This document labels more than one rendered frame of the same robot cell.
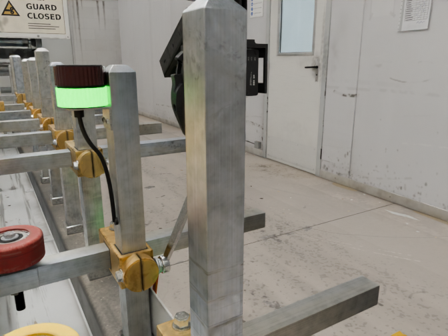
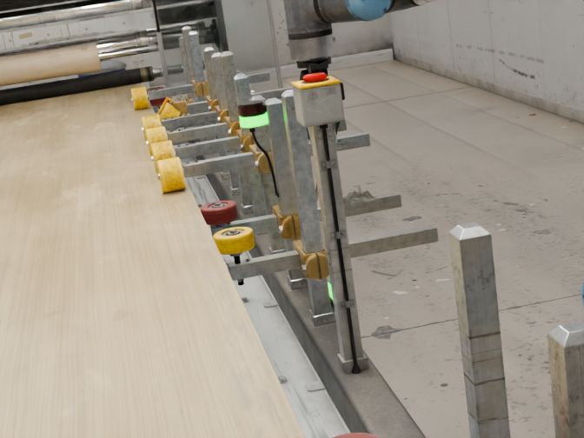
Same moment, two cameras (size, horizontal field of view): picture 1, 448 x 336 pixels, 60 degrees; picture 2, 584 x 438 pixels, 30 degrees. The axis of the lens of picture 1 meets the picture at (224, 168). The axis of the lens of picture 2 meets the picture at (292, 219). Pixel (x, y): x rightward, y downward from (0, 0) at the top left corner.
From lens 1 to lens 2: 1.83 m
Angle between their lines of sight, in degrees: 22
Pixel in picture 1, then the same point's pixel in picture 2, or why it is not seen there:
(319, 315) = (386, 240)
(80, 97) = (251, 121)
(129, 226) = (285, 197)
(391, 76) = not seen: outside the picture
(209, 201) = (295, 167)
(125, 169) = (281, 161)
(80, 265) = (258, 225)
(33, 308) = not seen: hidden behind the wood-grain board
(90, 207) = (269, 198)
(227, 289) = (308, 206)
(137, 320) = not seen: hidden behind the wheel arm
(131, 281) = (287, 231)
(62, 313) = (253, 290)
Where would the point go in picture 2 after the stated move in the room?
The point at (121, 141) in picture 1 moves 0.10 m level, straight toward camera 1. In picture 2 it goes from (276, 144) to (271, 154)
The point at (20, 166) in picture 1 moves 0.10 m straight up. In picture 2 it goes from (217, 167) to (211, 126)
